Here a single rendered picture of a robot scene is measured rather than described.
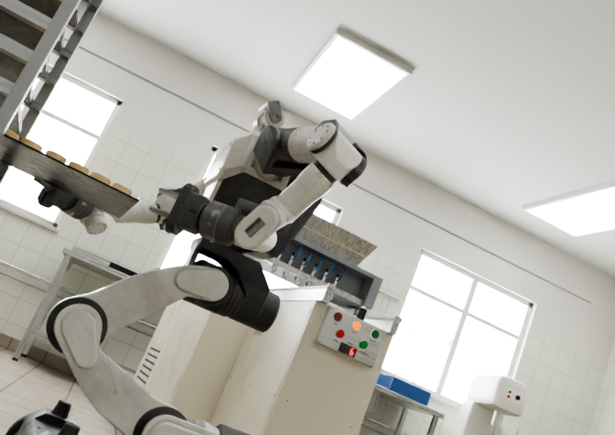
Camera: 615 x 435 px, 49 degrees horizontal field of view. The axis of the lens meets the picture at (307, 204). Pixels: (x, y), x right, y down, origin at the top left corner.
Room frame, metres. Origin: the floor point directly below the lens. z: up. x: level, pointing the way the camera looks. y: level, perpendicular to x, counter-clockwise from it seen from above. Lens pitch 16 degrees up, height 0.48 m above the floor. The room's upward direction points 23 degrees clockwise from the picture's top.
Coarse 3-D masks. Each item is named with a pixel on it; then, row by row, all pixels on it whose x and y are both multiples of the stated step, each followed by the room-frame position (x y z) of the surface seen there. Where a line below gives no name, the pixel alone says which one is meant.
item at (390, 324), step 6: (366, 318) 2.71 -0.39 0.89; (372, 318) 2.65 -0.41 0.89; (378, 318) 2.61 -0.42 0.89; (384, 318) 2.56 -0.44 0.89; (390, 318) 2.52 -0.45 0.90; (396, 318) 2.48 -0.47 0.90; (402, 318) 2.49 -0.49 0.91; (372, 324) 2.64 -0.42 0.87; (378, 324) 2.59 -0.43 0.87; (384, 324) 2.54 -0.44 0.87; (390, 324) 2.50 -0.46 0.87; (396, 324) 2.49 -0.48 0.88; (384, 330) 2.53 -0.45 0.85; (390, 330) 2.49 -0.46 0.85; (396, 330) 2.49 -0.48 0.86
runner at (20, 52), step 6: (0, 36) 1.47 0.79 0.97; (0, 42) 1.47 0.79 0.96; (6, 42) 1.47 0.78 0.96; (12, 42) 1.48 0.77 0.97; (0, 48) 1.48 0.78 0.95; (6, 48) 1.48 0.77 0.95; (12, 48) 1.48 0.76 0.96; (18, 48) 1.48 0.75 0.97; (24, 48) 1.49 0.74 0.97; (6, 54) 1.50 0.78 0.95; (12, 54) 1.49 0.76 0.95; (18, 54) 1.48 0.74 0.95; (24, 54) 1.49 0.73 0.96; (30, 54) 1.49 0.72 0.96; (24, 60) 1.50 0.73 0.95
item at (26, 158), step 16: (0, 144) 1.63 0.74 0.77; (16, 144) 1.54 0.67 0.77; (0, 160) 1.88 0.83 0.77; (16, 160) 1.76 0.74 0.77; (32, 160) 1.67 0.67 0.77; (48, 160) 1.58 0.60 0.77; (32, 176) 1.91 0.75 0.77; (48, 176) 1.80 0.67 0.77; (64, 176) 1.69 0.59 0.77; (80, 176) 1.60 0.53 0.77; (80, 192) 1.84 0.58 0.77; (96, 192) 1.73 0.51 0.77; (112, 192) 1.64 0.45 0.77; (112, 208) 1.87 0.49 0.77; (128, 208) 1.76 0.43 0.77
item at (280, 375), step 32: (288, 320) 2.63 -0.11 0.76; (320, 320) 2.44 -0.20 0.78; (256, 352) 2.85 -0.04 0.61; (288, 352) 2.49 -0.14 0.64; (320, 352) 2.46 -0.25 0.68; (384, 352) 2.52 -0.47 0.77; (256, 384) 2.69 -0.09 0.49; (288, 384) 2.44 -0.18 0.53; (320, 384) 2.47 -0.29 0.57; (352, 384) 2.50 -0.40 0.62; (224, 416) 2.92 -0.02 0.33; (256, 416) 2.55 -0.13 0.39; (288, 416) 2.45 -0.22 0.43; (320, 416) 2.48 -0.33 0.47; (352, 416) 2.51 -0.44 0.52
